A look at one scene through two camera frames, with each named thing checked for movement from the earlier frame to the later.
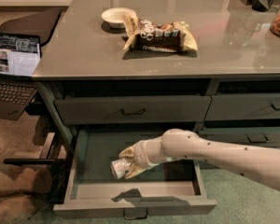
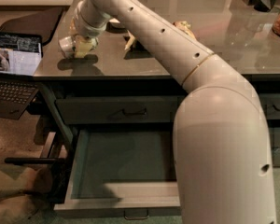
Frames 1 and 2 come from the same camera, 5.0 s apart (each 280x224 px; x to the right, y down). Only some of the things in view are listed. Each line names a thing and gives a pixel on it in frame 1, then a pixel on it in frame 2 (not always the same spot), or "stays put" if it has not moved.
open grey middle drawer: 170,189 stays put
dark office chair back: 40,24 stays put
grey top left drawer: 133,110 stays put
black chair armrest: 34,161 stays put
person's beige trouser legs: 13,200 stays put
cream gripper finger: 133,171 -> 72,27
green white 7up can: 119,166 -> 66,46
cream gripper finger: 128,154 -> 84,45
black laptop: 14,59 stays put
